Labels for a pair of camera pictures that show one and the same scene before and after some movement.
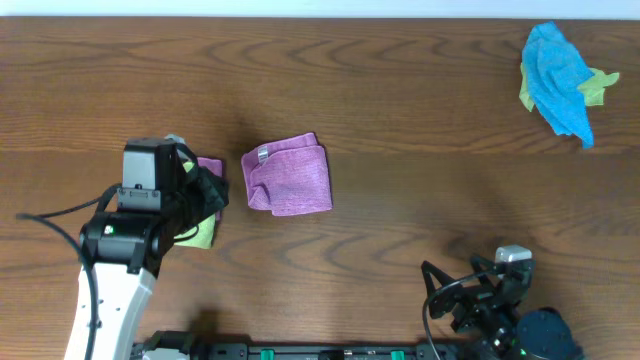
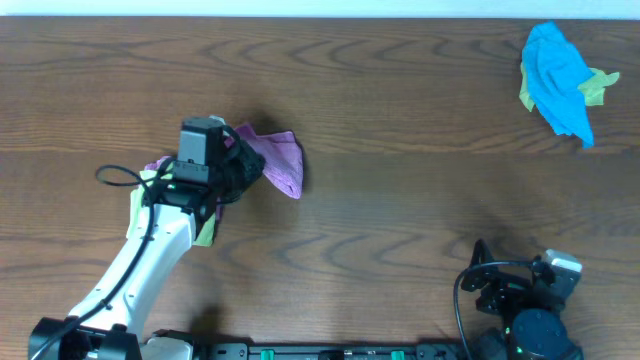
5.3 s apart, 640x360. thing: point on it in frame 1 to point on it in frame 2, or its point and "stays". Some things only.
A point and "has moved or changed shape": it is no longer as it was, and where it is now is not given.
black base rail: (407, 351) stays
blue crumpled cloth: (555, 73) stays
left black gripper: (209, 190) to (245, 165)
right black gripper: (476, 299) to (505, 288)
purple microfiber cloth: (288, 176) has moved or changed shape
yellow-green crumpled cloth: (592, 89) stays
